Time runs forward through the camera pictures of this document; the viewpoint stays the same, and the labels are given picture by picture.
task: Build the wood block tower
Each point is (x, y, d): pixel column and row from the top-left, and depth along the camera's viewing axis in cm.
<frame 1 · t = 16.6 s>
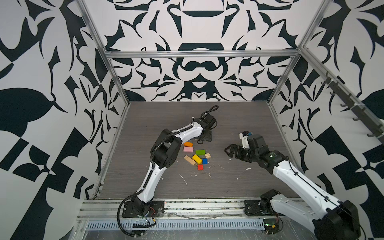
left hand: (203, 133, 99), fingers open
right hand: (231, 150, 80), fingers open
green wood block: (200, 152, 94), point 2 cm above the table
yellow wood block: (198, 160, 91), point 2 cm above the table
small natural wood cube: (207, 155, 93), point 2 cm above the table
blue wood cube: (205, 161, 91), point 2 cm above the table
red wood cube: (200, 167, 89), on the table
natural wood block front: (189, 160, 92), on the table

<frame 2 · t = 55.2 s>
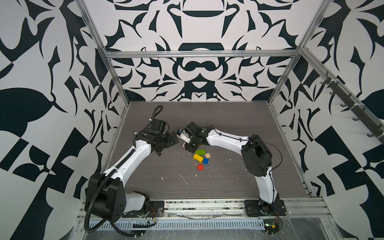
left hand: (172, 139, 84), fingers open
right hand: (188, 145, 91), fingers open
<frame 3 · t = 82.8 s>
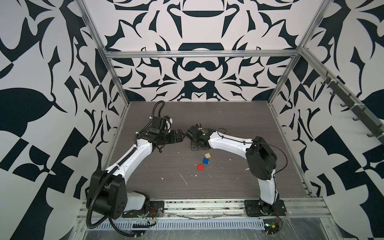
left hand: (178, 134, 84), fingers open
right hand: (196, 145, 91), fingers open
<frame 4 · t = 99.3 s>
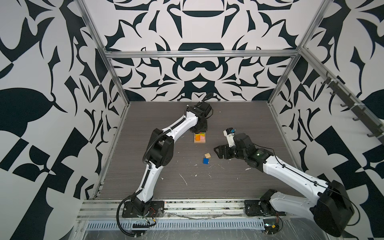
left hand: (202, 126, 94), fingers open
right hand: (220, 147, 81), fingers open
pink wood block: (202, 138, 98), point 4 cm above the table
